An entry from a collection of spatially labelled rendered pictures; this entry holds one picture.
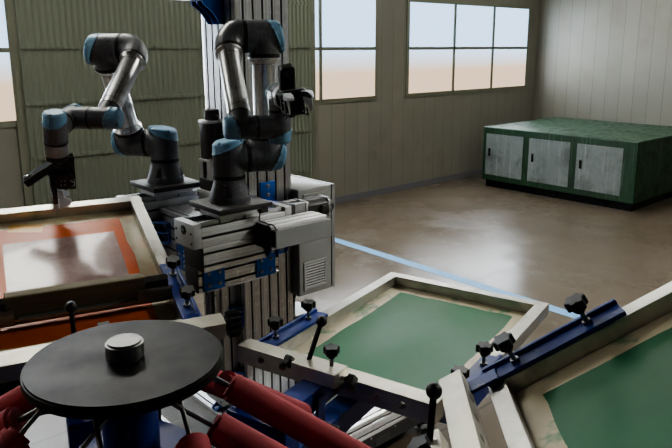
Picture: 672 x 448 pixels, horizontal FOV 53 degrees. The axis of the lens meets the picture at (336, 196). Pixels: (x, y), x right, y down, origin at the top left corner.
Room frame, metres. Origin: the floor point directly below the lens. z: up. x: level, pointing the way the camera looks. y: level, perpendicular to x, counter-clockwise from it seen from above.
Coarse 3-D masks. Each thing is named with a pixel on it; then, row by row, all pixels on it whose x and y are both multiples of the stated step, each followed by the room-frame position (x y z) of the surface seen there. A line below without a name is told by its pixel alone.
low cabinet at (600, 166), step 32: (512, 128) 8.49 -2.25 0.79; (544, 128) 8.48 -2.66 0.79; (576, 128) 8.47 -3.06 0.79; (608, 128) 8.46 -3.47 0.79; (640, 128) 8.45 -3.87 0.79; (512, 160) 8.38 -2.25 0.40; (544, 160) 8.04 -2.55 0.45; (576, 160) 7.73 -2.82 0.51; (608, 160) 7.44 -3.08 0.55; (640, 160) 7.25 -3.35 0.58; (544, 192) 8.07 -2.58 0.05; (576, 192) 7.71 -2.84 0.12; (608, 192) 7.41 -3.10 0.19; (640, 192) 7.31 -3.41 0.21
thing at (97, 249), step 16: (64, 224) 2.19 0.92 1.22; (80, 224) 2.21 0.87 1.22; (96, 224) 2.22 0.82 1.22; (112, 224) 2.23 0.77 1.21; (64, 240) 2.10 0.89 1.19; (80, 240) 2.11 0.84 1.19; (96, 240) 2.12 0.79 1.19; (112, 240) 2.13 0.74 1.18; (64, 256) 2.01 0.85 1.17; (80, 256) 2.02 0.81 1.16; (96, 256) 2.03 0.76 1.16; (112, 256) 2.04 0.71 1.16; (128, 256) 2.05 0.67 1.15; (80, 272) 1.94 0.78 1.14; (96, 272) 1.95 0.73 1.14; (112, 272) 1.95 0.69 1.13; (128, 272) 1.96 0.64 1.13; (144, 304) 1.82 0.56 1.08; (80, 320) 1.72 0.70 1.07; (96, 320) 1.73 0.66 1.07; (112, 320) 1.74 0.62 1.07; (128, 320) 1.74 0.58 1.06
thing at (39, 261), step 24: (0, 240) 2.06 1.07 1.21; (24, 240) 2.07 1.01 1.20; (48, 240) 2.09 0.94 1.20; (0, 264) 1.93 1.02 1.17; (24, 264) 1.94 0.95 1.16; (48, 264) 1.96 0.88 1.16; (0, 288) 1.82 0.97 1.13; (24, 288) 1.83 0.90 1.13; (0, 336) 1.62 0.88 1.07; (24, 336) 1.63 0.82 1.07; (48, 336) 1.64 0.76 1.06
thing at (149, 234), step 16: (16, 208) 2.19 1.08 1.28; (32, 208) 2.21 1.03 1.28; (48, 208) 2.22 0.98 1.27; (64, 208) 2.24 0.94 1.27; (80, 208) 2.26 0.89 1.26; (96, 208) 2.29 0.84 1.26; (112, 208) 2.31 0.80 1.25; (128, 208) 2.34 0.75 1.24; (144, 208) 2.30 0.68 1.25; (144, 224) 2.19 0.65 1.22; (144, 240) 2.15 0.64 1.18; (160, 256) 2.01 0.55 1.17; (160, 272) 1.95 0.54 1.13; (176, 320) 1.72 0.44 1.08; (0, 352) 1.52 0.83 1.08
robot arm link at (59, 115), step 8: (48, 112) 2.15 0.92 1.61; (56, 112) 2.16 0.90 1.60; (64, 112) 2.17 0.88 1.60; (48, 120) 2.13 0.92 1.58; (56, 120) 2.14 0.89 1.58; (64, 120) 2.16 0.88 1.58; (48, 128) 2.14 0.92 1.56; (56, 128) 2.14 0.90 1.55; (64, 128) 2.16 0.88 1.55; (48, 136) 2.15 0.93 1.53; (56, 136) 2.15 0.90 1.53; (64, 136) 2.17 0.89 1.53; (48, 144) 2.15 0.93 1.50; (56, 144) 2.16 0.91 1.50; (64, 144) 2.17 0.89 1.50
